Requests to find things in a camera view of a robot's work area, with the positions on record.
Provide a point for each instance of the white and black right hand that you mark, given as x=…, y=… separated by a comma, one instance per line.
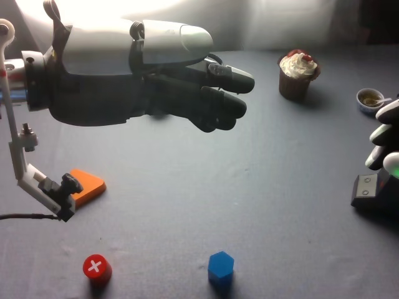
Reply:
x=388, y=137

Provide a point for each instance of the white and black left hand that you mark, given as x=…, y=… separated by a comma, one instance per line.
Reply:
x=124, y=50

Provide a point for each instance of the small bowl with green filling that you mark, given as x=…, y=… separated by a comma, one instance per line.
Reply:
x=369, y=99

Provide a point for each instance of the toy cupcake with white cream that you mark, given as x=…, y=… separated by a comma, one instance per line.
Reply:
x=296, y=74

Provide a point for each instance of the orange triangle block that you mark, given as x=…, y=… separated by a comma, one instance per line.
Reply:
x=92, y=187

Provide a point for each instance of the white curtain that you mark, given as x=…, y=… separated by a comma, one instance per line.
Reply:
x=280, y=21

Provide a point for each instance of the grey table cloth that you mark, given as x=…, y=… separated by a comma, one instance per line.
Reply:
x=218, y=193

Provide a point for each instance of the blue hexagon block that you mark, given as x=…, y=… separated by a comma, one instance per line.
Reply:
x=221, y=268

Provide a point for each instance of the red cylinder with white cross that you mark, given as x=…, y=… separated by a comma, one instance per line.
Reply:
x=96, y=268

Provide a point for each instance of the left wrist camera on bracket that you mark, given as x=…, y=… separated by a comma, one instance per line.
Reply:
x=18, y=162

